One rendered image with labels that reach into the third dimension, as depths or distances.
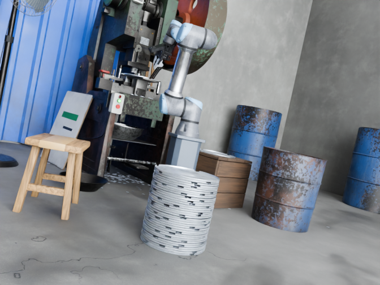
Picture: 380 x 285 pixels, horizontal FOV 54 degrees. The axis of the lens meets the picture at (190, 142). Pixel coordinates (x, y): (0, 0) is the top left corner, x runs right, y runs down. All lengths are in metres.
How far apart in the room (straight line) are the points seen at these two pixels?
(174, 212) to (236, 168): 1.18
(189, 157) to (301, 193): 0.72
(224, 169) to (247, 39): 3.04
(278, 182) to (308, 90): 3.60
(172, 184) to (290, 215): 1.10
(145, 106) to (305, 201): 1.29
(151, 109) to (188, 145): 0.67
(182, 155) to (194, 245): 0.77
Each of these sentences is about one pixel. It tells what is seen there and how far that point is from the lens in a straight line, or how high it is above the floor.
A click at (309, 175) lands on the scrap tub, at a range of 2.43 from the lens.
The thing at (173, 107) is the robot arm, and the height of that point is 0.60.
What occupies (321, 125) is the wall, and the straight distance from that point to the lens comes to 5.63.
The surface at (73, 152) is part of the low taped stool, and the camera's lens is 1.71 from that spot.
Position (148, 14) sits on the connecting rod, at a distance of 3.02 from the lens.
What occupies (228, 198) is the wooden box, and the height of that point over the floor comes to 0.07.
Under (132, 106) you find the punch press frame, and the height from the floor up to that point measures 0.56.
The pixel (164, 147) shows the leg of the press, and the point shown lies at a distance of 2.84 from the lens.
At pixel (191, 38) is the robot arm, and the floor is 0.99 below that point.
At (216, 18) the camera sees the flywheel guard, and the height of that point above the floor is 1.33.
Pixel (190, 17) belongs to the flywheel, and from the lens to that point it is 3.21.
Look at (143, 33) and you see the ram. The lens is 2.96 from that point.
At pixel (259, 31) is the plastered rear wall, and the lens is 5.50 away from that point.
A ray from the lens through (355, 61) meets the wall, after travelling 5.61.
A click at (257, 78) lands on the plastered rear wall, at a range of 5.46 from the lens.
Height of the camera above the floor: 0.54
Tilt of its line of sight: 3 degrees down
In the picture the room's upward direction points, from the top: 12 degrees clockwise
